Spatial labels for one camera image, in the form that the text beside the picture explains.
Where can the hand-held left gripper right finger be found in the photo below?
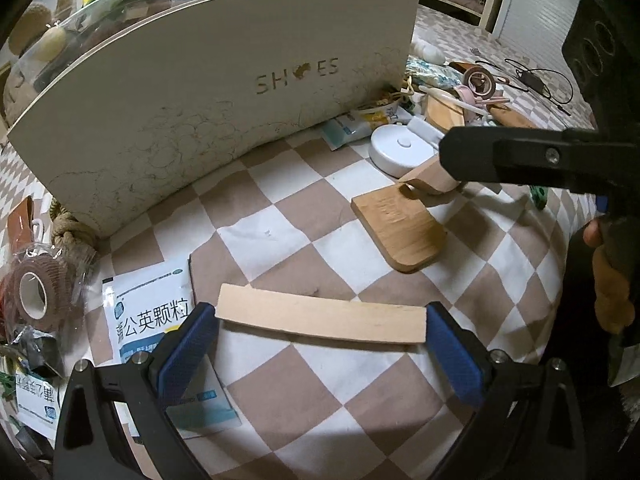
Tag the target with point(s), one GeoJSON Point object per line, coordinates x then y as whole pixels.
{"type": "Point", "coordinates": [452, 355]}

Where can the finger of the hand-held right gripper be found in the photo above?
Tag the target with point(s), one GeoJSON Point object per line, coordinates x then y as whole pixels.
{"type": "Point", "coordinates": [500, 157]}

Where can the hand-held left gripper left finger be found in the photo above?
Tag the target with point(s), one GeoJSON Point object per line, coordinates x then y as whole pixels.
{"type": "Point", "coordinates": [187, 355]}

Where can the bamboo phone stand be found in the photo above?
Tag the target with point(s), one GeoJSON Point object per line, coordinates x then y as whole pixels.
{"type": "Point", "coordinates": [400, 230]}

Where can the wooden strip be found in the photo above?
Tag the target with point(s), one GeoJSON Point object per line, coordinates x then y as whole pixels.
{"type": "Point", "coordinates": [320, 317]}

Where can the white cardboard box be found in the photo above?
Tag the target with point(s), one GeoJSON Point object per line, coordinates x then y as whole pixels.
{"type": "Point", "coordinates": [200, 125]}

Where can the person's right hand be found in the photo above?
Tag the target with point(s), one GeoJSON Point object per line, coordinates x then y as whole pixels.
{"type": "Point", "coordinates": [612, 295]}

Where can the light blue sachet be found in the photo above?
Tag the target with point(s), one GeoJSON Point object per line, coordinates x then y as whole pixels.
{"type": "Point", "coordinates": [210, 405]}

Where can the small green object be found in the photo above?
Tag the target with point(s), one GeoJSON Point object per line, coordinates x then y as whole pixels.
{"type": "Point", "coordinates": [539, 197]}

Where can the large white medicine packet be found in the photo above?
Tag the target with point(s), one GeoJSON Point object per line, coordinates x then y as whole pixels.
{"type": "Point", "coordinates": [145, 310]}

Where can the small bamboo board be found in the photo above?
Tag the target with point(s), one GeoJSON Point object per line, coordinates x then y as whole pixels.
{"type": "Point", "coordinates": [442, 112]}

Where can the pink brown tape roll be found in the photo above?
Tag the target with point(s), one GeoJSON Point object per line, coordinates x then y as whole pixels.
{"type": "Point", "coordinates": [491, 85]}

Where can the white round device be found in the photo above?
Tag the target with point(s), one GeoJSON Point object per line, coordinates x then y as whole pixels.
{"type": "Point", "coordinates": [395, 147]}

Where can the white slatted sliding door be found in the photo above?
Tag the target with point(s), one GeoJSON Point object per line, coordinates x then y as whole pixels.
{"type": "Point", "coordinates": [540, 5]}

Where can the floral patterned pouch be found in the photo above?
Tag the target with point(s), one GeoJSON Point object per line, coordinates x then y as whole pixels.
{"type": "Point", "coordinates": [430, 72]}

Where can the white cotton wad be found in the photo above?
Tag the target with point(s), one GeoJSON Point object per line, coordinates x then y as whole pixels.
{"type": "Point", "coordinates": [430, 52]}

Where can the yellow printed sachet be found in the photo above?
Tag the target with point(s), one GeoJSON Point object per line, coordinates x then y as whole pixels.
{"type": "Point", "coordinates": [380, 117]}

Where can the small white medicine packet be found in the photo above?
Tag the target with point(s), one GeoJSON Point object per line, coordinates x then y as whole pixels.
{"type": "Point", "coordinates": [37, 395]}

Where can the white and blue sachet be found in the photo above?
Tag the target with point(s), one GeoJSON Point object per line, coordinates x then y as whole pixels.
{"type": "Point", "coordinates": [345, 132]}

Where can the checkered bedsheet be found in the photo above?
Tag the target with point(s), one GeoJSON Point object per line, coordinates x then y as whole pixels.
{"type": "Point", "coordinates": [310, 240]}

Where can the brown bandage roll in wrap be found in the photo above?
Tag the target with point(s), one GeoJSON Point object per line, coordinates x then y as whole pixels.
{"type": "Point", "coordinates": [45, 265]}

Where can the brown leather piece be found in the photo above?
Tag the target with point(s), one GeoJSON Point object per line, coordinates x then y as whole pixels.
{"type": "Point", "coordinates": [20, 225]}

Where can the beige round sponge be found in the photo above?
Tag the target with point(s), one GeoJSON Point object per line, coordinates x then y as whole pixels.
{"type": "Point", "coordinates": [52, 45]}

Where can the clear plastic storage bin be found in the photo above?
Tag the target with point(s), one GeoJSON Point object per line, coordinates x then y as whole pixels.
{"type": "Point", "coordinates": [100, 25]}

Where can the beige plush toy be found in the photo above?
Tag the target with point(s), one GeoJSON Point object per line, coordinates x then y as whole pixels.
{"type": "Point", "coordinates": [30, 20]}

